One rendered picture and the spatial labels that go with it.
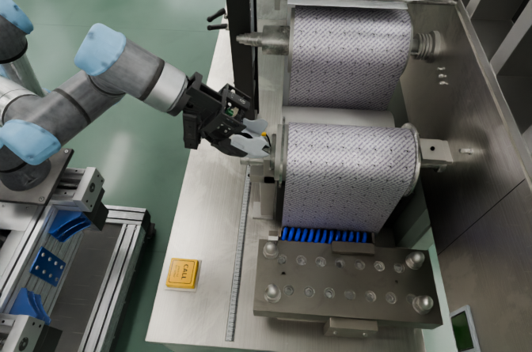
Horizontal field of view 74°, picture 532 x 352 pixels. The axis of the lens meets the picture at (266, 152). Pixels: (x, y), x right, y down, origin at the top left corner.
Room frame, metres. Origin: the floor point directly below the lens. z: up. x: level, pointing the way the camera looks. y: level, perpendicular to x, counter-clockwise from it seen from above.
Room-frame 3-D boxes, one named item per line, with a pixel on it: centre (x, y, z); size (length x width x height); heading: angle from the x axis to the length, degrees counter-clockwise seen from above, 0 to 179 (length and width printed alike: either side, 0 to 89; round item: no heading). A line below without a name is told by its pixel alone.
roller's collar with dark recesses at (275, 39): (0.67, -0.02, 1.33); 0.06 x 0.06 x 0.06; 86
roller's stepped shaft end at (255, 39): (0.68, 0.04, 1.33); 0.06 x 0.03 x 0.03; 86
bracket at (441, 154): (0.40, -0.33, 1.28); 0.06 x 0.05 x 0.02; 86
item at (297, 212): (0.35, -0.16, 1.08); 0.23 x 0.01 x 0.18; 86
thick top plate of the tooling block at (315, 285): (0.23, -0.18, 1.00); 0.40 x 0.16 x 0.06; 86
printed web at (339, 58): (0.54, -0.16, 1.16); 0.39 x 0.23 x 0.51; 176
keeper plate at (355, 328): (0.14, -0.19, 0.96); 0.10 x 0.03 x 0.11; 86
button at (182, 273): (0.28, 0.22, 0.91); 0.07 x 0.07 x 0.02; 86
